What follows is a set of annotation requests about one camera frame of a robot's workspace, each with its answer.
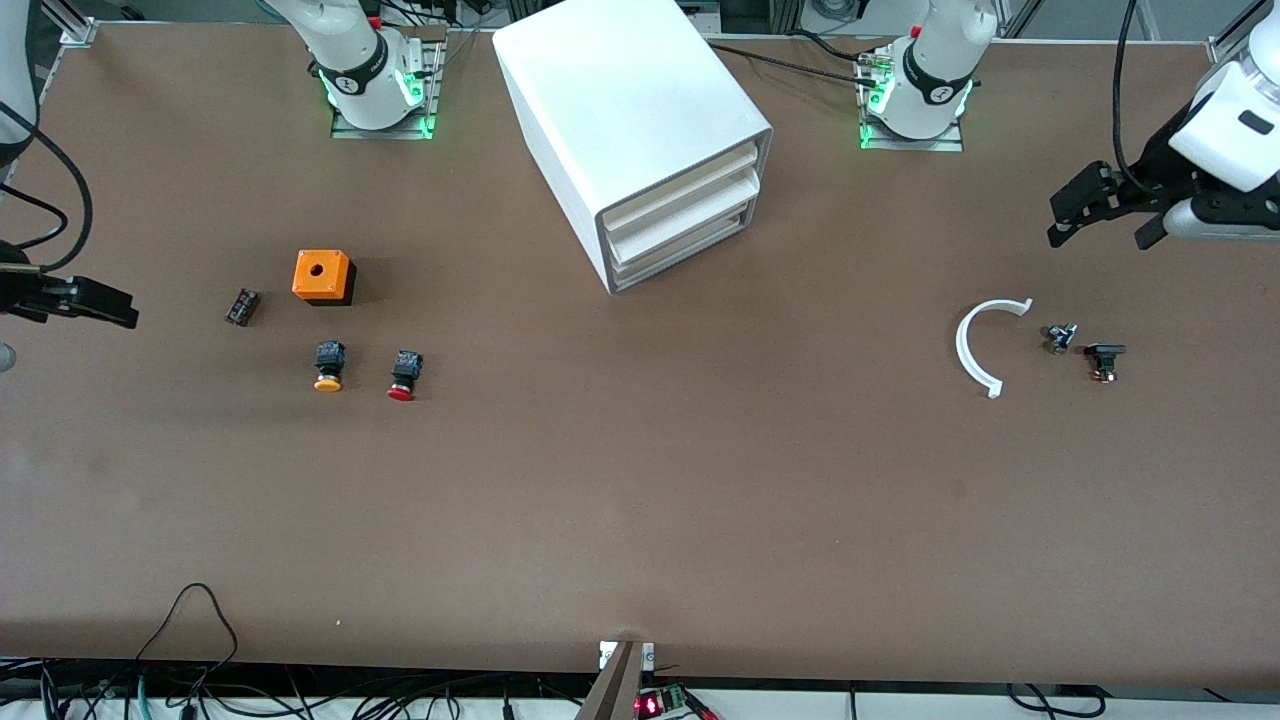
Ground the aluminium frame profile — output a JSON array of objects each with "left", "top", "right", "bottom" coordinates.
[
  {"left": 42, "top": 0, "right": 98, "bottom": 47},
  {"left": 1205, "top": 0, "right": 1271, "bottom": 67}
]

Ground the white drawer cabinet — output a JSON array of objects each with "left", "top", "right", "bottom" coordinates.
[{"left": 492, "top": 0, "right": 774, "bottom": 296}]

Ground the red push button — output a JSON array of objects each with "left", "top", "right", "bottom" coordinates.
[{"left": 387, "top": 350, "right": 426, "bottom": 403}]

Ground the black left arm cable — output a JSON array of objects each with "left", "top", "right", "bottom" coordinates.
[{"left": 1111, "top": 0, "right": 1147, "bottom": 187}]

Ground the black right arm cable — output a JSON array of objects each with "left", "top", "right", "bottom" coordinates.
[{"left": 0, "top": 100, "right": 94, "bottom": 273}]

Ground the white curved plastic arc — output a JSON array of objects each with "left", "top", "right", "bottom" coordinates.
[{"left": 955, "top": 298, "right": 1034, "bottom": 399}]

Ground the orange push button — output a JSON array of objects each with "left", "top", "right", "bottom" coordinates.
[{"left": 313, "top": 340, "right": 348, "bottom": 393}]

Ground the wooden camera mount bracket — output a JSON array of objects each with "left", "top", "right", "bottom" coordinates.
[{"left": 575, "top": 640, "right": 656, "bottom": 720}]

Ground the circuit board with red light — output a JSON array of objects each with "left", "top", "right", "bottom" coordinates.
[{"left": 635, "top": 683, "right": 717, "bottom": 720}]

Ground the black looped cable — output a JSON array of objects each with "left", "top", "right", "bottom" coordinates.
[{"left": 135, "top": 583, "right": 241, "bottom": 693}]

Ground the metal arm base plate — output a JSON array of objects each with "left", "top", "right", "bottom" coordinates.
[
  {"left": 330, "top": 40, "right": 446, "bottom": 141},
  {"left": 858, "top": 50, "right": 966, "bottom": 153}
]

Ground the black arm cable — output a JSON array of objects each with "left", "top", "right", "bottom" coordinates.
[
  {"left": 0, "top": 100, "right": 94, "bottom": 273},
  {"left": 1111, "top": 0, "right": 1147, "bottom": 187}
]

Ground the black cable to base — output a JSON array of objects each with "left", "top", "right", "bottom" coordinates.
[{"left": 705, "top": 30, "right": 883, "bottom": 87}]

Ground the orange box with hole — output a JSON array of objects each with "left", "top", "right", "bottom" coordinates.
[{"left": 292, "top": 250, "right": 357, "bottom": 307}]

